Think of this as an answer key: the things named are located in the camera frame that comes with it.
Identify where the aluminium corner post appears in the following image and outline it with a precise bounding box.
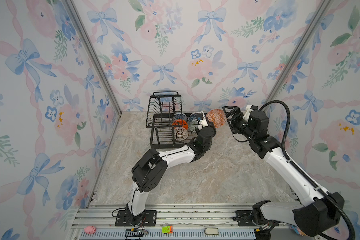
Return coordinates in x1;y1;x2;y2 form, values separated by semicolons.
62;0;122;117
264;0;334;105

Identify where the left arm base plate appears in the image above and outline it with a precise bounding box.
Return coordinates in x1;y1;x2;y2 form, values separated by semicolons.
115;210;157;227

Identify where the white small eraser block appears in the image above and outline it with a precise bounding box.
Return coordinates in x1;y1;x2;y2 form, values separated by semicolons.
204;228;219;236

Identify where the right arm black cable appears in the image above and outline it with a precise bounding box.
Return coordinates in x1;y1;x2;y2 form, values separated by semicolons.
259;99;356;240

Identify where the green patterned bowl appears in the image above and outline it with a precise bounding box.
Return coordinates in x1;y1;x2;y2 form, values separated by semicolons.
188;118;200;132

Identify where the white brown lattice bowl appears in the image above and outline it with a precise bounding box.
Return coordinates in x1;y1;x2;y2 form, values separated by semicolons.
174;127;189;141

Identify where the aluminium front rail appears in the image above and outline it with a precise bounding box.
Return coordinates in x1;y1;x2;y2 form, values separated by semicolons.
68;202;328;240

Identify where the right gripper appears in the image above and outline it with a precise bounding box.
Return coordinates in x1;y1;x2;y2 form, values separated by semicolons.
223;106;255;144

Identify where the pink toy pig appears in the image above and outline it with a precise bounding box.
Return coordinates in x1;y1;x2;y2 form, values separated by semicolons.
84;226;97;235

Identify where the red patterned bowl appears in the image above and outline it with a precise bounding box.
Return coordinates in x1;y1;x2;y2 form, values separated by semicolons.
206;109;227;128

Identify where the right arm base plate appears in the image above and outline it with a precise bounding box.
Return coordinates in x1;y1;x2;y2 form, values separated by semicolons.
234;209;279;227

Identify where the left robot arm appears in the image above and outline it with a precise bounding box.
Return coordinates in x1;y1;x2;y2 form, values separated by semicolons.
125;120;216;226

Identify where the orange plastic bowl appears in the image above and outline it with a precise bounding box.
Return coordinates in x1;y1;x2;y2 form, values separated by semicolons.
172;120;188;130

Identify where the blue floral bowl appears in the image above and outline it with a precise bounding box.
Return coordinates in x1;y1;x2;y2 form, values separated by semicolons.
172;113;188;122

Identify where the aluminium corner post left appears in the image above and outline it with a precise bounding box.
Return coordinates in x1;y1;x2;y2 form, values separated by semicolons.
62;0;122;117

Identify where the blue triangle pattern bowl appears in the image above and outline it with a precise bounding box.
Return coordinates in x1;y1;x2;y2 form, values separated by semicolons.
189;112;205;121

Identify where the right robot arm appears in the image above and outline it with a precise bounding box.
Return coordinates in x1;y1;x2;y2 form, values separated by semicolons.
223;102;356;240

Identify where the green orange small block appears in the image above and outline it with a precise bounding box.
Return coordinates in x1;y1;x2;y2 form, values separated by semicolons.
162;226;173;234

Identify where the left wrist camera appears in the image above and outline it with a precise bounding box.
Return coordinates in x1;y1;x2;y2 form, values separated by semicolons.
198;118;209;130

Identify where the aluminium corner post right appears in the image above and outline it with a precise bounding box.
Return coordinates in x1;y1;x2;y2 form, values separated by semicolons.
264;0;334;105

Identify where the black wire dish rack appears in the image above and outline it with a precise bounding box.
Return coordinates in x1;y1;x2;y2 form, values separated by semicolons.
146;91;216;149

